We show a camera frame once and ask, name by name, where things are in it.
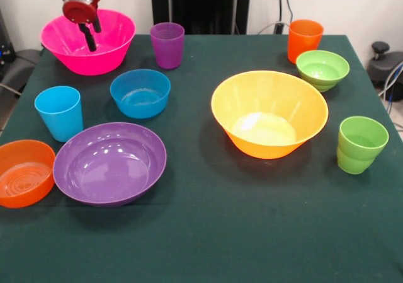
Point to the pink plastic bowl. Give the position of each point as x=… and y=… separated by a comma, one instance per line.
x=110, y=59

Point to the blue plastic bowl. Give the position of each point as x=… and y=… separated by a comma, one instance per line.
x=140, y=106

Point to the orange plastic bowl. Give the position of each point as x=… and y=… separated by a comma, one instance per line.
x=22, y=185

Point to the blue plastic cup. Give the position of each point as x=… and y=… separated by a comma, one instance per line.
x=63, y=122

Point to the grey chair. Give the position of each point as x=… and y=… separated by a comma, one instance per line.
x=19, y=65

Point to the yellow plastic bowl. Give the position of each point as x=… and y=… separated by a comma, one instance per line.
x=299, y=113

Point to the green plastic bowl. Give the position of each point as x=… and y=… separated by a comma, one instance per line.
x=322, y=75

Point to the dark green tablecloth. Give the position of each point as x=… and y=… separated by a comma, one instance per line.
x=220, y=232

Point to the green plastic cup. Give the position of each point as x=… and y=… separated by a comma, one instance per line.
x=359, y=160

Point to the dark equipment box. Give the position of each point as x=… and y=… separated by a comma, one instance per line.
x=4, y=53

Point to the orange plastic cup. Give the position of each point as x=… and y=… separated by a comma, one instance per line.
x=303, y=38

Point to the purple plastic cup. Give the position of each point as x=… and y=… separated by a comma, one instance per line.
x=167, y=53

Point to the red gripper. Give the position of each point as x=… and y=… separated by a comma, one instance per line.
x=78, y=12

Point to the purple plastic bowl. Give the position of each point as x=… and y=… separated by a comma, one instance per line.
x=110, y=176

